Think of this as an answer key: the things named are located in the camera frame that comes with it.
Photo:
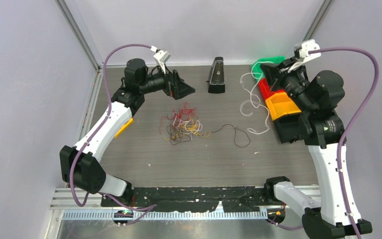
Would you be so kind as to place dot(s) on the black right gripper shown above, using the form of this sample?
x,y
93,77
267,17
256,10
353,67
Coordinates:
x,y
276,72

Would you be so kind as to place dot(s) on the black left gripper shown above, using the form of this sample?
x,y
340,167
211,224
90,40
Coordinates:
x,y
176,87

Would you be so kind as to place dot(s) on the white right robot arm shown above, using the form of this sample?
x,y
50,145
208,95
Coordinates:
x,y
317,124

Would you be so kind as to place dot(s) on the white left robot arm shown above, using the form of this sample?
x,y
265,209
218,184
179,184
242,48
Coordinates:
x,y
80,164

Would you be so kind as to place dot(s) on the green plastic bin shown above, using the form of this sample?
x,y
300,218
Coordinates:
x,y
256,71

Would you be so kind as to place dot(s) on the red plastic bin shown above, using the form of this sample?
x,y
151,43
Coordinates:
x,y
265,89

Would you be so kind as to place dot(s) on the yellow plastic bin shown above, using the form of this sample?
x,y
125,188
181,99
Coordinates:
x,y
280,104

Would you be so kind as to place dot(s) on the black metronome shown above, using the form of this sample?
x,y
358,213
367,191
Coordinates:
x,y
216,79

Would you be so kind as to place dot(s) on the black plastic bin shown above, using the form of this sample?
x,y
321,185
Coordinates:
x,y
291,128

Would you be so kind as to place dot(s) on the yellow triangular plastic piece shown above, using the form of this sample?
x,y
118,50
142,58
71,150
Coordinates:
x,y
123,128

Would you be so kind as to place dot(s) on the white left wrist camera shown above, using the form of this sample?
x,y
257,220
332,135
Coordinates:
x,y
161,57

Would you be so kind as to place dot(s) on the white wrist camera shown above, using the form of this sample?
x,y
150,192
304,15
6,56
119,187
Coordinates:
x,y
303,55
161,57

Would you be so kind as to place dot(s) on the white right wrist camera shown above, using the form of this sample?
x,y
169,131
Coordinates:
x,y
303,55

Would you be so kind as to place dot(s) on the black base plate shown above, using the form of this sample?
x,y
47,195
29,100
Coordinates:
x,y
199,199

